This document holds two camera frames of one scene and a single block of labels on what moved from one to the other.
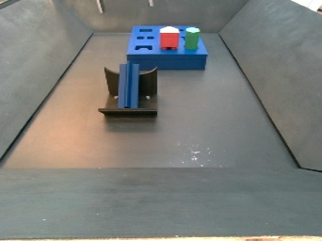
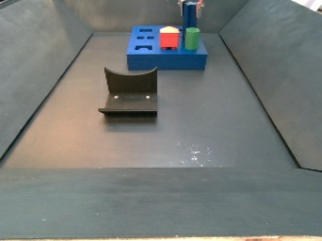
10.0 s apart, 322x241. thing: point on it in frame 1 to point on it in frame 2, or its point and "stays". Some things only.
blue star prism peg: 128,85 to 189,14
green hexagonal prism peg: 192,38 stays
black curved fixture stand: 147,94 stays
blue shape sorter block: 144,50 stays
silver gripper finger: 151,3 to 200,5
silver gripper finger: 98,7 to 181,10
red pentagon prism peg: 168,38 stays
